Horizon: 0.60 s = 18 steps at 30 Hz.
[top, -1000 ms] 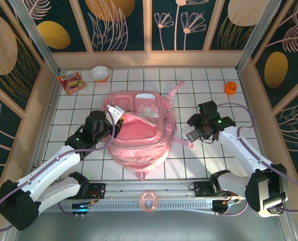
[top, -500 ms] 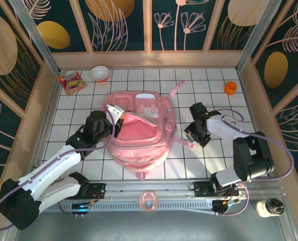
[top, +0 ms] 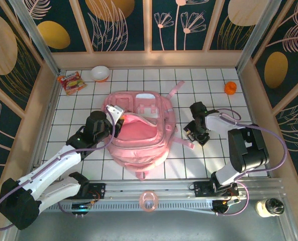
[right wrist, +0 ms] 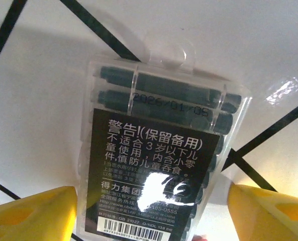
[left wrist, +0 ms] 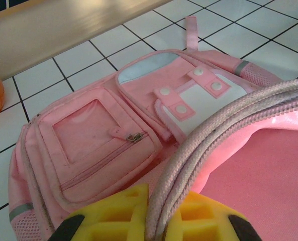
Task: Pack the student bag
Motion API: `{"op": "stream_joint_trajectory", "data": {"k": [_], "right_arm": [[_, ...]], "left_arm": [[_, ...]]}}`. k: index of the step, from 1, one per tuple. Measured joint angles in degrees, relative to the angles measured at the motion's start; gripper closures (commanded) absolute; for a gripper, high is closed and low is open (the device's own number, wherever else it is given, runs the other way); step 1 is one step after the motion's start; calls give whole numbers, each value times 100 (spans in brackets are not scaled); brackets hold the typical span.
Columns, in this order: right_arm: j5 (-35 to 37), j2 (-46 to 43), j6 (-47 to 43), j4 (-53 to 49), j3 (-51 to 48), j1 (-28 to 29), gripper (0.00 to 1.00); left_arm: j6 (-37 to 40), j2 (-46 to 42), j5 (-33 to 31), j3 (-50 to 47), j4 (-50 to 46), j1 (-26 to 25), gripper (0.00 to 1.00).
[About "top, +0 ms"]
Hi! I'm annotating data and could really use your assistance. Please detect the grey slotted cable tray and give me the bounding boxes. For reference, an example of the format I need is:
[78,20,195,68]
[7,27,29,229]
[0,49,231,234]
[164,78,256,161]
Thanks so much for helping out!
[40,200,215,214]

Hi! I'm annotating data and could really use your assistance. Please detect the white bottle black cap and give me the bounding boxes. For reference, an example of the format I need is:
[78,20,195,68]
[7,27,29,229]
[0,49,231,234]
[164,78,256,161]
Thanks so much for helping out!
[255,198,285,218]

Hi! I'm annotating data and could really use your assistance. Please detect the red yellow snack packet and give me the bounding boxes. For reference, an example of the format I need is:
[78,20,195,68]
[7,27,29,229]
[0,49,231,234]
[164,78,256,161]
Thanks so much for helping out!
[57,71,88,96]

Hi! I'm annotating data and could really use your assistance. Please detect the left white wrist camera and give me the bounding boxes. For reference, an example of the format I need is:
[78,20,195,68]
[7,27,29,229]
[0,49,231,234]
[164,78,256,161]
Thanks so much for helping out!
[105,104,126,123]

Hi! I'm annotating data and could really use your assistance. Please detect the right black controller board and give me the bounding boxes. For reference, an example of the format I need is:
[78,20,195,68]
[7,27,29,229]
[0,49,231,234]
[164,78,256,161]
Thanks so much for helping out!
[212,199,240,214]

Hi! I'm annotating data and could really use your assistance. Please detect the aluminium frame post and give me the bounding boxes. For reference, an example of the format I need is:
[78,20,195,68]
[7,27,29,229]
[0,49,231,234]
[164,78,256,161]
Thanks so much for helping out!
[235,0,289,73]
[8,0,62,76]

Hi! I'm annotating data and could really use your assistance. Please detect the orange toy fruit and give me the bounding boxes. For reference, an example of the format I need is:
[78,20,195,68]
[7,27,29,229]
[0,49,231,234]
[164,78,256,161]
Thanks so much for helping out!
[224,81,238,95]

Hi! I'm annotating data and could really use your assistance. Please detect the black controller board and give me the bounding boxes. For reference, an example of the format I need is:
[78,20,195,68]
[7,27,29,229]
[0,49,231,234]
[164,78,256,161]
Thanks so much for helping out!
[212,199,240,214]
[71,202,91,216]

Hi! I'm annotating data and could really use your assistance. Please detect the left black controller board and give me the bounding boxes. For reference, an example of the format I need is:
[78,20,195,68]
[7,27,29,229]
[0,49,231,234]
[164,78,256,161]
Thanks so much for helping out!
[71,202,91,216]

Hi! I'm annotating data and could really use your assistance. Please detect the white orange bowl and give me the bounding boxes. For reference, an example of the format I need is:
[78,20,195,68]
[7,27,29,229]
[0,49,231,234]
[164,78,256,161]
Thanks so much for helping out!
[90,65,111,83]

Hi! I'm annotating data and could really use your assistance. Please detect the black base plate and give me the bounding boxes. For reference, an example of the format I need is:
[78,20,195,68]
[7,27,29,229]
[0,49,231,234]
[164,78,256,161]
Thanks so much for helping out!
[188,181,240,199]
[60,182,107,200]

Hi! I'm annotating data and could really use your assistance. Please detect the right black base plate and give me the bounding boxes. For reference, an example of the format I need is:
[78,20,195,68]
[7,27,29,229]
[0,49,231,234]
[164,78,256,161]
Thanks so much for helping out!
[188,181,240,199]

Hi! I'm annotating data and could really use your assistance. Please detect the pink tape roll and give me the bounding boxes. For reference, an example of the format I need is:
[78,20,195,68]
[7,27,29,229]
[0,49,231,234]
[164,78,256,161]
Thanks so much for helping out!
[139,191,159,213]

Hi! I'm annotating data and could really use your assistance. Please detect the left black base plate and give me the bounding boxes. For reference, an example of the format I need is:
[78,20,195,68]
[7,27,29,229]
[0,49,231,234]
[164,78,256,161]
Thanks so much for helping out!
[60,182,107,200]

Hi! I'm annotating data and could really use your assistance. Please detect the aluminium mounting rail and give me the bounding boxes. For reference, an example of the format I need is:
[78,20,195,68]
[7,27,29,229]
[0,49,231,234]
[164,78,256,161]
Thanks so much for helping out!
[12,177,287,201]

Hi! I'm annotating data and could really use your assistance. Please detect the pink backpack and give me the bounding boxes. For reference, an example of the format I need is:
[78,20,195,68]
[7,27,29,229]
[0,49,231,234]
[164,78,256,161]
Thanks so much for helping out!
[100,80,197,181]

